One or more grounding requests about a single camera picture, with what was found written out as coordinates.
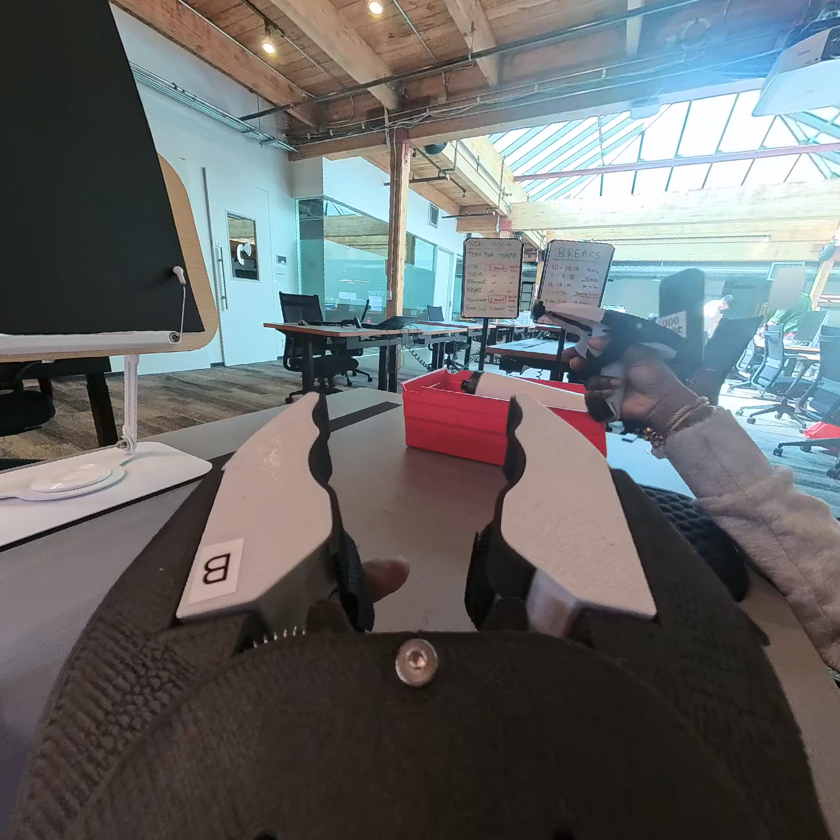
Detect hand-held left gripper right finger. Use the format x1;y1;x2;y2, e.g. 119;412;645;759
486;392;658;636

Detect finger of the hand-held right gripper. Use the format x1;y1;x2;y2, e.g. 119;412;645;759
532;302;609;340

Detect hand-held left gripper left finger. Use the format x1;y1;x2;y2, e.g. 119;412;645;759
175;392;361;636

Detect red plastic bin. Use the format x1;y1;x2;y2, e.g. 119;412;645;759
400;367;609;468

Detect person's right forearm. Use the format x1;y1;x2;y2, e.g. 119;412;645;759
659;407;840;672

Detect wooden top office desk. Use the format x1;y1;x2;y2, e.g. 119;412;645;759
484;336;578;383
262;319;472;396

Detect grey desk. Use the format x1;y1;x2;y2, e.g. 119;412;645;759
0;386;840;815

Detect person's right hand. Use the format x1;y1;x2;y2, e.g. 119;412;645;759
566;344;713;437

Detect person's left hand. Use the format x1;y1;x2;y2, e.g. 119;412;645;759
364;556;412;602

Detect whiteboard on black stand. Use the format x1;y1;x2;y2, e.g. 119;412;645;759
535;238;616;382
461;235;526;374

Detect white board stand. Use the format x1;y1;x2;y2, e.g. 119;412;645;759
0;330;215;551

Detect black tape strip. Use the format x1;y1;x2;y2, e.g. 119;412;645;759
327;399;403;433

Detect row of office chairs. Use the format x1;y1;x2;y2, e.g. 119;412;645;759
718;307;840;476

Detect red ceiling pipe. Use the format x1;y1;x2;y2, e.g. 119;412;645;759
514;141;840;182

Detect white door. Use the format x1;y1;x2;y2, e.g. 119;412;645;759
202;167;275;370

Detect wooden column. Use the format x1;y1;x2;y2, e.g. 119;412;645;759
385;128;413;321

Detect white ceiling projector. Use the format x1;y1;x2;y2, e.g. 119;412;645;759
753;25;840;118

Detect gold bracelets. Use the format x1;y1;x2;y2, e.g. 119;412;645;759
640;395;726;455

